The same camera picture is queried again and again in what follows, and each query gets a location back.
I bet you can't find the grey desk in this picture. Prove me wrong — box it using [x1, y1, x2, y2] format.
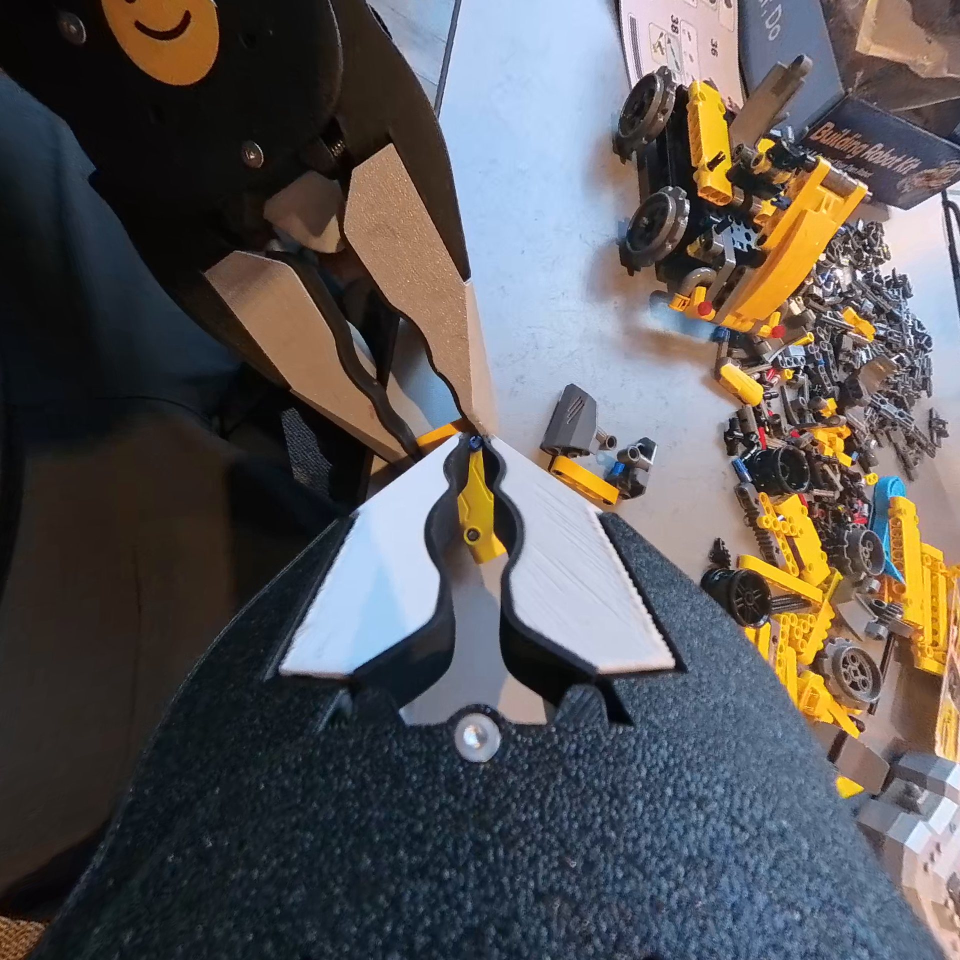
[367, 0, 960, 960]

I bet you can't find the partly built yellow toy vehicle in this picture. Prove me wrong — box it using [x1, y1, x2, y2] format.
[612, 54, 873, 336]

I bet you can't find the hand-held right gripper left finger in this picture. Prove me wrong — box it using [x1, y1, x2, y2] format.
[277, 435, 470, 702]

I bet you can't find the yellow short toy beam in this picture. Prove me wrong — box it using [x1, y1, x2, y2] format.
[549, 455, 624, 505]

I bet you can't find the yellow beam frame assembly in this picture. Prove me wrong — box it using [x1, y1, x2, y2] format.
[887, 493, 960, 678]

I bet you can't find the yellow rounded toy panel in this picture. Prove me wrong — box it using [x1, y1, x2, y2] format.
[714, 360, 768, 408]

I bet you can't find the black cable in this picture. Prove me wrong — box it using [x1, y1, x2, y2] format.
[939, 186, 960, 297]

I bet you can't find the grey toy wheel hub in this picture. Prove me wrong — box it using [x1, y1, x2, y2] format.
[834, 523, 888, 580]
[816, 636, 884, 708]

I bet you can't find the grey toy battery box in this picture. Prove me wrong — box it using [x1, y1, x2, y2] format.
[853, 748, 960, 935]

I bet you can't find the black mesh office chair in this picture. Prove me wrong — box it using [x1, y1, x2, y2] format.
[279, 407, 333, 498]

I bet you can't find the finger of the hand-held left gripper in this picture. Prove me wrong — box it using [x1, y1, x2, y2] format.
[204, 249, 420, 466]
[262, 141, 499, 436]

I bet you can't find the dark kit box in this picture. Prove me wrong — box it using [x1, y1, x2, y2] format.
[738, 0, 960, 213]

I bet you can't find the white instruction manual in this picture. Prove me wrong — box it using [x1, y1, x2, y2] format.
[617, 0, 751, 102]

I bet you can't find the blue curved toy panel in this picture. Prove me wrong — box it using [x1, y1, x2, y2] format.
[868, 474, 910, 584]

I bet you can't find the pile of loose toy bricks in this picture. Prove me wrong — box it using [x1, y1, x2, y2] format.
[701, 217, 960, 800]

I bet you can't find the black toy wheel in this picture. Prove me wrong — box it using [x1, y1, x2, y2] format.
[699, 566, 775, 631]
[748, 444, 813, 494]

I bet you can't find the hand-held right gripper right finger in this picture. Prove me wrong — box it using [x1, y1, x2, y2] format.
[483, 435, 678, 710]

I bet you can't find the grey striped wedge brick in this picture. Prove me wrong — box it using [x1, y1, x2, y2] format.
[538, 382, 618, 457]

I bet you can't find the person's dark clothing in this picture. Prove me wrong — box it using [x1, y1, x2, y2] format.
[0, 66, 357, 920]

